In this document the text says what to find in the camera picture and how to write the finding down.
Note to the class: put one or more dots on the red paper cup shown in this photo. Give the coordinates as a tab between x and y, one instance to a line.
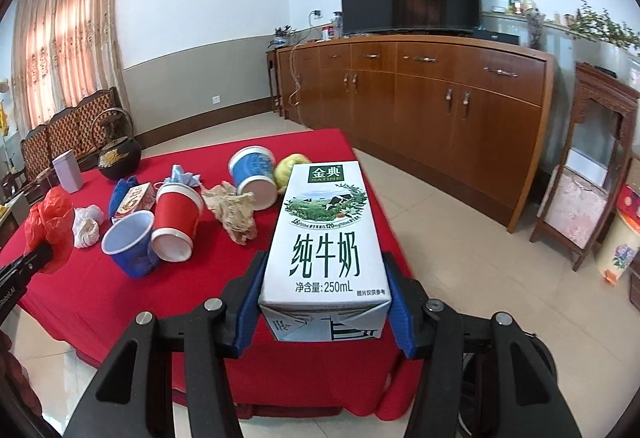
178	211

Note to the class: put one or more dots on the blue white paper cup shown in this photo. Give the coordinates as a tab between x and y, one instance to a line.
251	170

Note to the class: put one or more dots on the crumpled brown paper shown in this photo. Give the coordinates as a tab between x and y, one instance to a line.
234	210

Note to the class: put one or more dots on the red plastic bag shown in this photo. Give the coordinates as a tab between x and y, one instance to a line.
51	221

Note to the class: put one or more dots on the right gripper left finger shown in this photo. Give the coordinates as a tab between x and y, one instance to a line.
131	394

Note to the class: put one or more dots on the light blue wrapper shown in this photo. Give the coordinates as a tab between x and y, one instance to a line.
179	175

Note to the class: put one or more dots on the beige curtain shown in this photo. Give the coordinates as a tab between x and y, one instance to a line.
62	52

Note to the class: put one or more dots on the grey tin box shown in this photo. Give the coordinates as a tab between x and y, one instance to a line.
68	172

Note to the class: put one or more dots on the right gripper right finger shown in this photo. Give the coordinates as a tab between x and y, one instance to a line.
480	377

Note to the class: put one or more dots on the green plant vine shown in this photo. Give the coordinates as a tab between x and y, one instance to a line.
594	25

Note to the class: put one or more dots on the white tissue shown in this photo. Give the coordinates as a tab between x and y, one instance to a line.
86	226

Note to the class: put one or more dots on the black iron teapot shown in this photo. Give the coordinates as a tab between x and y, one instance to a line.
120	156

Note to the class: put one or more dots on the wooden chairs row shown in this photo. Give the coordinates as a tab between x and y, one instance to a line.
83	129

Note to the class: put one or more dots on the pink cushion in stand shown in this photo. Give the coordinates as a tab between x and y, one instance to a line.
576	207

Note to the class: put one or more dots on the small snack box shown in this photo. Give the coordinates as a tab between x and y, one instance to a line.
140	197

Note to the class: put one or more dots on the wooden sideboard cabinet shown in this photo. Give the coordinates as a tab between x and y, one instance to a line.
465	115

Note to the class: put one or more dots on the yellow crumpled wrapper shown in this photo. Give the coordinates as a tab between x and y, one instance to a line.
282	171

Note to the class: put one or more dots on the carved wooden side stand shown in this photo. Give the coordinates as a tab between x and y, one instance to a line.
598	146

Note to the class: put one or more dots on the white milk carton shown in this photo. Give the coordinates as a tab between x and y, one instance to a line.
325	279

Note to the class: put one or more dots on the blue cloth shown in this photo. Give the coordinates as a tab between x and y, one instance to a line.
121	188

